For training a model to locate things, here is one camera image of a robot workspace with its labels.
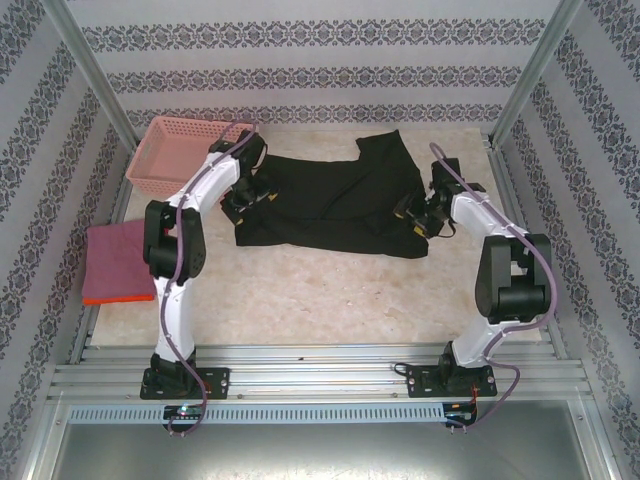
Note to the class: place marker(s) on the aluminium corner post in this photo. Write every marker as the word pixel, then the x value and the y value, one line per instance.
pixel 535 70
pixel 95 70

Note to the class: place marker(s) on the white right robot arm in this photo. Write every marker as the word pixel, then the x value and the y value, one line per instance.
pixel 475 345

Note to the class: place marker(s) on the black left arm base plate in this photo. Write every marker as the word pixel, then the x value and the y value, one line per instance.
pixel 220 382

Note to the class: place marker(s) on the pink plastic basket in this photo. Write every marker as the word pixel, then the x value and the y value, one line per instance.
pixel 170 155

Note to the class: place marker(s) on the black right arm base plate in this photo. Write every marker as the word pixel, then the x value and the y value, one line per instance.
pixel 425 382

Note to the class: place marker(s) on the aluminium side rail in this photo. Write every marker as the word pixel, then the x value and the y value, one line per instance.
pixel 80 340
pixel 502 170

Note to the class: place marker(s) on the controller board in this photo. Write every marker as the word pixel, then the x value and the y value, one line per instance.
pixel 182 411
pixel 462 412

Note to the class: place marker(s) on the black t-shirt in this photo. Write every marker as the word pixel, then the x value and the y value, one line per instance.
pixel 340 210

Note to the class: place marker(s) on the folded purple t-shirt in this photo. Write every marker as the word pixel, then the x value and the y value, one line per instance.
pixel 115 260

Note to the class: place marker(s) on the aluminium rail frame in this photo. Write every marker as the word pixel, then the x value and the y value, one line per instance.
pixel 325 375

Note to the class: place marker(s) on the left controller board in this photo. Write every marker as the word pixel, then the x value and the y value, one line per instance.
pixel 182 411

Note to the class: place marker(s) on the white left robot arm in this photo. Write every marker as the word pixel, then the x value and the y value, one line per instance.
pixel 170 325

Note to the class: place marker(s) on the right controller board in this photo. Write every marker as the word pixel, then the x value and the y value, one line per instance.
pixel 462 412

